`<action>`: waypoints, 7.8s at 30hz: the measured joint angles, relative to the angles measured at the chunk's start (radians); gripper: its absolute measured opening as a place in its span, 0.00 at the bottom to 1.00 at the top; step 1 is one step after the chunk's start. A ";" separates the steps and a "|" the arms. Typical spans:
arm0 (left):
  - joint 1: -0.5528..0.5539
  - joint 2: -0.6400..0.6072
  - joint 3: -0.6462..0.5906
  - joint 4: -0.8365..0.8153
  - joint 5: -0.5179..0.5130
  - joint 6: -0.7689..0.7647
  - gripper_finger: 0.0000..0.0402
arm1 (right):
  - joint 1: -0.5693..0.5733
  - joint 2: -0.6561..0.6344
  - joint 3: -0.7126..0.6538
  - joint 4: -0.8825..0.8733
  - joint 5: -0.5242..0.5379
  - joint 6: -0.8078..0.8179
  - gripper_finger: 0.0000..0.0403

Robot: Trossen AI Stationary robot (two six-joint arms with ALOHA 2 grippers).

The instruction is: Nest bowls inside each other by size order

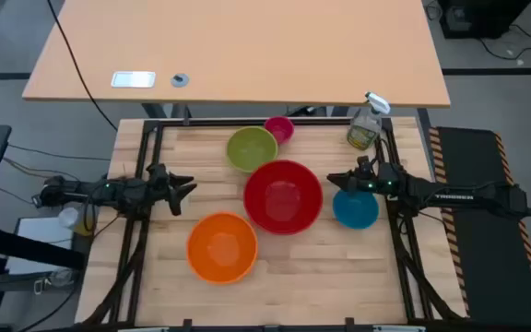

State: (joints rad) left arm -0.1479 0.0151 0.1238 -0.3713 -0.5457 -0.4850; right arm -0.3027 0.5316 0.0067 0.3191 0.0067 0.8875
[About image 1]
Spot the black mat with hazard stripes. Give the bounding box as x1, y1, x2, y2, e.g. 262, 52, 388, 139
428, 125, 531, 327

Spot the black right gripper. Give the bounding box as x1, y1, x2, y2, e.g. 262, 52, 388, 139
326, 155, 406, 195

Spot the small pink bowl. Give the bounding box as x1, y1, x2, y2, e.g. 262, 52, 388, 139
264, 115, 295, 146

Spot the thin black floor cable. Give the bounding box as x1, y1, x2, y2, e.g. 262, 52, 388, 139
6, 143, 112, 163

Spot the large red bowl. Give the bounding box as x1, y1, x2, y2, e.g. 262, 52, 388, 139
242, 159, 325, 236

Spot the orange bowl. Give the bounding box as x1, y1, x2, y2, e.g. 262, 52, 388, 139
185, 211, 259, 285

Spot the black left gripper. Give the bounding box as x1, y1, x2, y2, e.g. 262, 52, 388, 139
147, 162, 198, 217

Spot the clear cleaner spray bottle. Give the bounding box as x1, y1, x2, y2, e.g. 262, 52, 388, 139
346, 90, 392, 152

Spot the blue bowl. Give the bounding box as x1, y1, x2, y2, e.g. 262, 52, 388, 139
332, 187, 381, 231

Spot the white flat box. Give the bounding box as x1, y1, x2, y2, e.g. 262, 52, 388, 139
6, 216, 76, 277

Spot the light wooden desk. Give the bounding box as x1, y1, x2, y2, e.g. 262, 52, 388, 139
21, 0, 452, 120

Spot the black metal table frame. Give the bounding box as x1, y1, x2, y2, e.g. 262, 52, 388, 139
79, 116, 467, 332

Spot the green bowl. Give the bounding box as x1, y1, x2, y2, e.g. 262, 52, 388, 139
226, 125, 279, 174

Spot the clear plastic bottle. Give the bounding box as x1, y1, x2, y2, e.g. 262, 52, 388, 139
57, 204, 99, 237

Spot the black equipment box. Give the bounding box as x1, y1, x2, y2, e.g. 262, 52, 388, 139
437, 0, 531, 41

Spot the black cable over desk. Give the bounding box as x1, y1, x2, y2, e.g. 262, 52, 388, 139
45, 0, 119, 133

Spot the grey round cable grommet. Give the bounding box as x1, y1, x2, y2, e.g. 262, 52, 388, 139
170, 72, 191, 89

